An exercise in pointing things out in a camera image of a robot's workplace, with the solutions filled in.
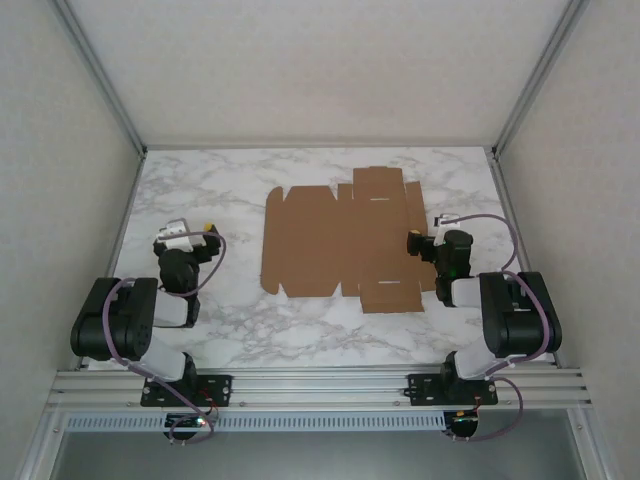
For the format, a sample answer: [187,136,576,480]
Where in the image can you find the white slotted cable duct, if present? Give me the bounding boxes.
[67,412,447,432]

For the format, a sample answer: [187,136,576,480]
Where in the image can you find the aluminium table side rail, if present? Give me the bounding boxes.
[78,149,147,372]
[483,147,559,369]

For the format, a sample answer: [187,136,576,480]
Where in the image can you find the brown cardboard box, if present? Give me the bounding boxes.
[259,166,429,315]

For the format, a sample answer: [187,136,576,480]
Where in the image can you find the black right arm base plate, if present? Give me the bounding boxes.
[407,372,500,407]

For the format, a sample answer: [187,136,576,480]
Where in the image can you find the aluminium mounting rail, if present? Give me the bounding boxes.
[47,368,594,413]

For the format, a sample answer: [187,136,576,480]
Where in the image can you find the aluminium frame post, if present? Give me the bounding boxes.
[52,0,149,157]
[488,0,592,160]

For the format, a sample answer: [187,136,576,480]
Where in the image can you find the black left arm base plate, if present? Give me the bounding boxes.
[140,373,234,408]

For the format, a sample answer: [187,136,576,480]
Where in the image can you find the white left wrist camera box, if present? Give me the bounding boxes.
[155,218,201,252]

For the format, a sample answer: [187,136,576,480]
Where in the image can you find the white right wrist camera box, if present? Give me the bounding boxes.
[433,213,464,246]

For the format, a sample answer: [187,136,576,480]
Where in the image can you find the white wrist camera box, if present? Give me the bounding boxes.
[155,218,201,252]
[433,213,464,246]

